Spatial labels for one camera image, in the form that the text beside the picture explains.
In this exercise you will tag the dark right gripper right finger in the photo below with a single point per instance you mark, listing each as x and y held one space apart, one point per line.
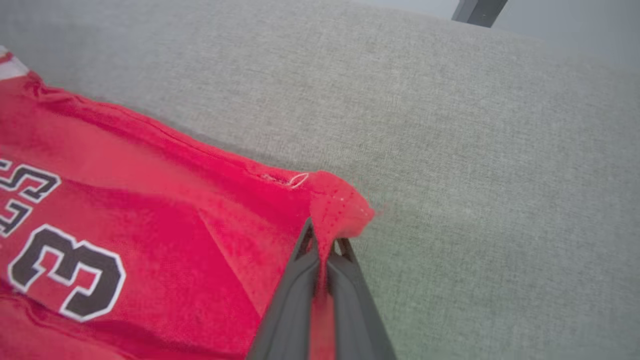
355 310

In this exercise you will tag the grey metal post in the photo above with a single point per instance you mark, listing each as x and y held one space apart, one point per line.
480 11

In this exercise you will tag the red and white jersey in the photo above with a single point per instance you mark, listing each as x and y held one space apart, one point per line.
150 225

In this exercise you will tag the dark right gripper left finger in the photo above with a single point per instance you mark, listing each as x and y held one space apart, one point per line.
292 305

